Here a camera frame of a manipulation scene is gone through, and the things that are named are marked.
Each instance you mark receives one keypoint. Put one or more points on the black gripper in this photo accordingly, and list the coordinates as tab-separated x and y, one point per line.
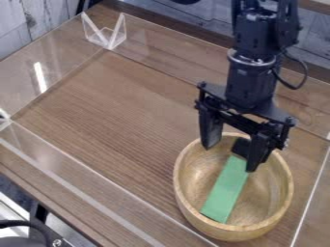
243	104

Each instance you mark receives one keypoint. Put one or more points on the green foam stick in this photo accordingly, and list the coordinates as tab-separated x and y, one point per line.
222	198

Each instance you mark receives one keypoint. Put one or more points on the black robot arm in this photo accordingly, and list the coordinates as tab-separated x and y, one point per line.
264	30

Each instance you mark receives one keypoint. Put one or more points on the wooden bowl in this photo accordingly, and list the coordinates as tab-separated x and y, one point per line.
263	200

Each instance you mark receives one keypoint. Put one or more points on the small black square block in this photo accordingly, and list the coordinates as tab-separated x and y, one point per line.
240	147

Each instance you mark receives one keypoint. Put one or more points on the clear acrylic corner bracket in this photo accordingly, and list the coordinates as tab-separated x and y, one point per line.
105	37

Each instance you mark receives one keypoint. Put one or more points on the clear acrylic front wall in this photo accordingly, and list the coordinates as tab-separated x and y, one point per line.
113	217

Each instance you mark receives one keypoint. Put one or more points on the black table leg bracket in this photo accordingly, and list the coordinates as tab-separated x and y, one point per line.
43	232

